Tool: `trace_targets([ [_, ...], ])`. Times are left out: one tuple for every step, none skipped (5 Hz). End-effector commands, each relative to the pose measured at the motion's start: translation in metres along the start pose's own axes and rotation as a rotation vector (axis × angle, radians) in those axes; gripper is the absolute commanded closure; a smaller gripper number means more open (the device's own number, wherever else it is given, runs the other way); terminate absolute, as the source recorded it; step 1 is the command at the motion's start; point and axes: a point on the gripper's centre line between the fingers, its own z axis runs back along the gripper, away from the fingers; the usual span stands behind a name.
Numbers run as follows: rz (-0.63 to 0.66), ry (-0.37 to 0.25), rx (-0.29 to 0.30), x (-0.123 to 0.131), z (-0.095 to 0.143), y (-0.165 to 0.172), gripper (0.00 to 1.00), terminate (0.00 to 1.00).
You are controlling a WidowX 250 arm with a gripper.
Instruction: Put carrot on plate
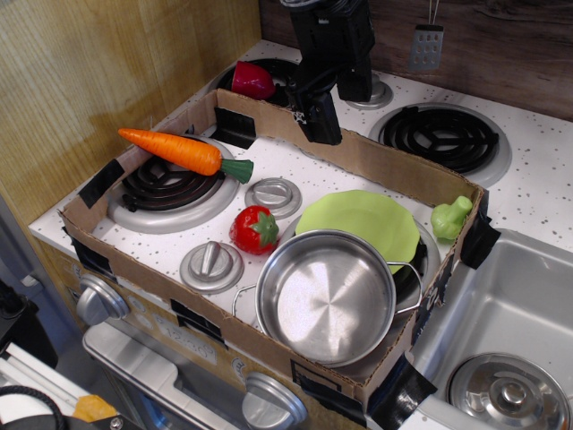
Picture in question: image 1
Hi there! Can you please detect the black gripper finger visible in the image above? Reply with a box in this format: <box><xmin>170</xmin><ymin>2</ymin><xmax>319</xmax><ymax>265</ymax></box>
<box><xmin>338</xmin><ymin>61</ymin><xmax>372</xmax><ymax>102</ymax></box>
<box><xmin>286</xmin><ymin>87</ymin><xmax>342</xmax><ymax>145</ymax></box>

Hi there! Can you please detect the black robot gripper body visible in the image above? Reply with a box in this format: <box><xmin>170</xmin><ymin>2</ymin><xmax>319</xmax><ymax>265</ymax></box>
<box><xmin>289</xmin><ymin>1</ymin><xmax>375</xmax><ymax>90</ymax></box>

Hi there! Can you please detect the orange toy carrot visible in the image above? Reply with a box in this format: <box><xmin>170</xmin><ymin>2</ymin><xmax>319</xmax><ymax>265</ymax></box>
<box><xmin>117</xmin><ymin>128</ymin><xmax>254</xmax><ymax>184</ymax></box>

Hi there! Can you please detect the green plastic plate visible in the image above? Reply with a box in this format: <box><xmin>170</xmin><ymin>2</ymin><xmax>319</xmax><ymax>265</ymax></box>
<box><xmin>295</xmin><ymin>190</ymin><xmax>421</xmax><ymax>262</ymax></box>

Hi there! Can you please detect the silver back stovetop knob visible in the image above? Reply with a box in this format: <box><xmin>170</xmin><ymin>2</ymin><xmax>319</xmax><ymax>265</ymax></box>
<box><xmin>346</xmin><ymin>73</ymin><xmax>394</xmax><ymax>110</ymax></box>

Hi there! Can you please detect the silver stovetop knob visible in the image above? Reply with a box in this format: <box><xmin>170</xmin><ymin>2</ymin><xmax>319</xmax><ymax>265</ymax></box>
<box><xmin>346</xmin><ymin>73</ymin><xmax>394</xmax><ymax>110</ymax></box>
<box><xmin>179</xmin><ymin>241</ymin><xmax>244</xmax><ymax>295</ymax></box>
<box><xmin>244</xmin><ymin>177</ymin><xmax>303</xmax><ymax>219</ymax></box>

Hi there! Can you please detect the red toy cup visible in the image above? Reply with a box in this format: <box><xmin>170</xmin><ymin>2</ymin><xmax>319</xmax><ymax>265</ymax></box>
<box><xmin>231</xmin><ymin>61</ymin><xmax>276</xmax><ymax>100</ymax></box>

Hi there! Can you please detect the hanging metal spatula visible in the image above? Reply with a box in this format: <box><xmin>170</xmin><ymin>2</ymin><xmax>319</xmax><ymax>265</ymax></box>
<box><xmin>408</xmin><ymin>0</ymin><xmax>444</xmax><ymax>72</ymax></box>

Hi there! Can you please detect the silver stovetop knob upper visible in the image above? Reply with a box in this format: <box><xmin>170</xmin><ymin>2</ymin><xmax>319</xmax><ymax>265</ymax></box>
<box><xmin>244</xmin><ymin>177</ymin><xmax>303</xmax><ymax>219</ymax></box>

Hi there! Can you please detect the brown cardboard fence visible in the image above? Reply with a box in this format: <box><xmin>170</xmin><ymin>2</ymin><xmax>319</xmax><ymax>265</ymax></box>
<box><xmin>59</xmin><ymin>88</ymin><xmax>501</xmax><ymax>429</ymax></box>

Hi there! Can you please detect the back right stove burner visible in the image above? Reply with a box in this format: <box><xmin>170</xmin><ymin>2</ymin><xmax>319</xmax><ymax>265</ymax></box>
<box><xmin>369</xmin><ymin>103</ymin><xmax>512</xmax><ymax>188</ymax></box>

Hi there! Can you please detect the red toy strawberry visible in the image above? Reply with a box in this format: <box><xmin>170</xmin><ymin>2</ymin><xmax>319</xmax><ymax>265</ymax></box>
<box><xmin>229</xmin><ymin>205</ymin><xmax>279</xmax><ymax>255</ymax></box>

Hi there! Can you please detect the front left stove burner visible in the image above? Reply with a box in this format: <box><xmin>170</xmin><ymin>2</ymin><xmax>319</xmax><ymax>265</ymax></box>
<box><xmin>107</xmin><ymin>156</ymin><xmax>240</xmax><ymax>235</ymax></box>

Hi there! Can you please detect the stainless steel pot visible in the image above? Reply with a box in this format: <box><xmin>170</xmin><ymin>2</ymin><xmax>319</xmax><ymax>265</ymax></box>
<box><xmin>250</xmin><ymin>229</ymin><xmax>421</xmax><ymax>368</ymax></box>

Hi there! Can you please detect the silver stovetop knob lower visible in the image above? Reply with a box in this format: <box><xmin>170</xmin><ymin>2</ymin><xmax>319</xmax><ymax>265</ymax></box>
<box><xmin>179</xmin><ymin>241</ymin><xmax>244</xmax><ymax>295</ymax></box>

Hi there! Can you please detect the metal sink basin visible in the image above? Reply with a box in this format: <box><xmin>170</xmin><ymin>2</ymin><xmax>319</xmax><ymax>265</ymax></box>
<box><xmin>405</xmin><ymin>230</ymin><xmax>572</xmax><ymax>429</ymax></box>

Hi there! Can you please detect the silver oven knob left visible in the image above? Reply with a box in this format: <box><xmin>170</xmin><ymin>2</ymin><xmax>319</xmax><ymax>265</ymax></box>
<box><xmin>76</xmin><ymin>274</ymin><xmax>130</xmax><ymax>326</ymax></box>

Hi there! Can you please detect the silver oven knob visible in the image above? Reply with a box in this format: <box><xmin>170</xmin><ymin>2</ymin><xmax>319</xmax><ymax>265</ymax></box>
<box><xmin>76</xmin><ymin>274</ymin><xmax>130</xmax><ymax>326</ymax></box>
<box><xmin>242</xmin><ymin>372</ymin><xmax>308</xmax><ymax>430</ymax></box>

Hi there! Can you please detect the silver oven knob right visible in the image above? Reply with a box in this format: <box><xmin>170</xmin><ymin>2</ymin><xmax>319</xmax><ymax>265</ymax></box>
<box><xmin>242</xmin><ymin>372</ymin><xmax>308</xmax><ymax>430</ymax></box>

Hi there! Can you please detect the silver pot lid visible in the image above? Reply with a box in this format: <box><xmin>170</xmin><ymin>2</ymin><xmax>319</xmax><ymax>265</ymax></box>
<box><xmin>446</xmin><ymin>353</ymin><xmax>572</xmax><ymax>429</ymax></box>

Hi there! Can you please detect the oven door handle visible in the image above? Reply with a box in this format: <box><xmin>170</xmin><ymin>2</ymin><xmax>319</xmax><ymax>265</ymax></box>
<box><xmin>83</xmin><ymin>322</ymin><xmax>235</xmax><ymax>429</ymax></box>

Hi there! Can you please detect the black cable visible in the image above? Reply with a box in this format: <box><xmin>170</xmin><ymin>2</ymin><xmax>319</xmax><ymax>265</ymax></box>
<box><xmin>0</xmin><ymin>384</ymin><xmax>68</xmax><ymax>430</ymax></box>

